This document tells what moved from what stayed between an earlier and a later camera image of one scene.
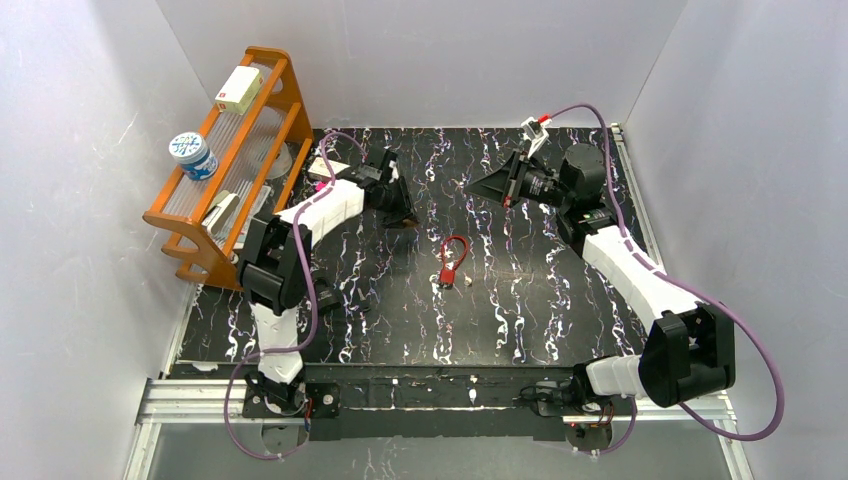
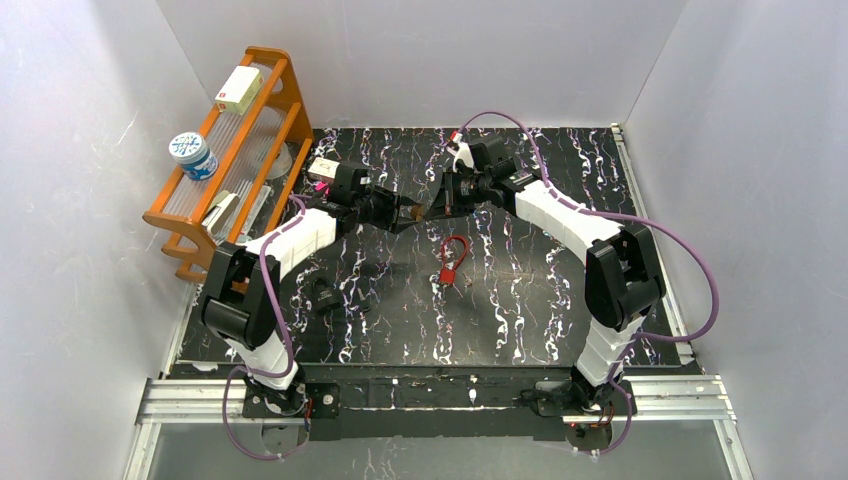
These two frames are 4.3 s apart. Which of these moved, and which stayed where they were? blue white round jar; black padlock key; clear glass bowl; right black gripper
Moved: right black gripper
Stayed: black padlock key; blue white round jar; clear glass bowl
